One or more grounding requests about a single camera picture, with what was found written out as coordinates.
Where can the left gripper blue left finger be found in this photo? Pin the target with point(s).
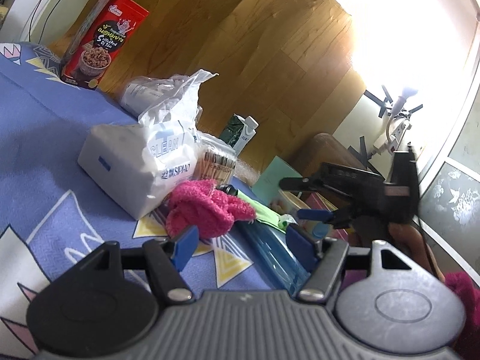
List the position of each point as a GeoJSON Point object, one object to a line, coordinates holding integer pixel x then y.
{"type": "Point", "coordinates": [164, 260]}

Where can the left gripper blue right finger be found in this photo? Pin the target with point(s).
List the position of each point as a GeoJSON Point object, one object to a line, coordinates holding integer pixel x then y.
{"type": "Point", "coordinates": [322, 259]}

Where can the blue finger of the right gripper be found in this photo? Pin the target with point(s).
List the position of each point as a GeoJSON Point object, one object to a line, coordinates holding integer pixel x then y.
{"type": "Point", "coordinates": [317, 215]}
{"type": "Point", "coordinates": [302, 184]}

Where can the pink fuzzy sock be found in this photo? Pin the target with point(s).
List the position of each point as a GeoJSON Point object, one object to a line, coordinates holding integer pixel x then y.
{"type": "Point", "coordinates": [199, 203]}

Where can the green cloth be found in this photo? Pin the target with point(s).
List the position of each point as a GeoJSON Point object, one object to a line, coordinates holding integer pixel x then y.
{"type": "Point", "coordinates": [266, 215]}

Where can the pink macaron biscuit tin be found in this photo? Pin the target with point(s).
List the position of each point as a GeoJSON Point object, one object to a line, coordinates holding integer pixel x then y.
{"type": "Point", "coordinates": [320, 230]}

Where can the mint green mug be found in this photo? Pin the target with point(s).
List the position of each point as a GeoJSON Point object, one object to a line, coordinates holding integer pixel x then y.
{"type": "Point", "coordinates": [266, 187]}

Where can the patterned paper cup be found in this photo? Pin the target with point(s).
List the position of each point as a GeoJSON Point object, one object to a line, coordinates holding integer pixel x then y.
{"type": "Point", "coordinates": [286, 203]}

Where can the brown chair backrest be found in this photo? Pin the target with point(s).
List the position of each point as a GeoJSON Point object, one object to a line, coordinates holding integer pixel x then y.
{"type": "Point", "coordinates": [319, 149]}

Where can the blue plastic pencil case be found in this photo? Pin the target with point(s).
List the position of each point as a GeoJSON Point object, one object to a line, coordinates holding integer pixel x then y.
{"type": "Point", "coordinates": [270, 250]}

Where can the small black object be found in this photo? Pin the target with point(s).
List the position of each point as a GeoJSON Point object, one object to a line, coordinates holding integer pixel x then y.
{"type": "Point", "coordinates": [228, 189]}

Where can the white power strip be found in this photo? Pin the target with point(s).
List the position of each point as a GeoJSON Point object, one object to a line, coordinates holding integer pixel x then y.
{"type": "Point", "coordinates": [382, 144]}

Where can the green white drink carton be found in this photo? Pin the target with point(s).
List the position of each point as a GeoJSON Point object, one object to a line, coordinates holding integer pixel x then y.
{"type": "Point", "coordinates": [238, 132]}

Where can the cotton swab box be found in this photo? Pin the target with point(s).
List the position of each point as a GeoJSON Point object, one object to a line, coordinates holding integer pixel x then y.
{"type": "Point", "coordinates": [215, 159]}

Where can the white tissue pack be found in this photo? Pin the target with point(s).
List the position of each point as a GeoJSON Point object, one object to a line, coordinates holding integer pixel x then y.
{"type": "Point", "coordinates": [138, 165]}

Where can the clear crumpled plastic bag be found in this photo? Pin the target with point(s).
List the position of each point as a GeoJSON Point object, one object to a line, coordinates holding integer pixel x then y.
{"type": "Point", "coordinates": [144, 92]}

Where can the red cereal box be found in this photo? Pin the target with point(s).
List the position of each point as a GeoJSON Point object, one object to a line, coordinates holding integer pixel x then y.
{"type": "Point", "coordinates": [99, 40]}

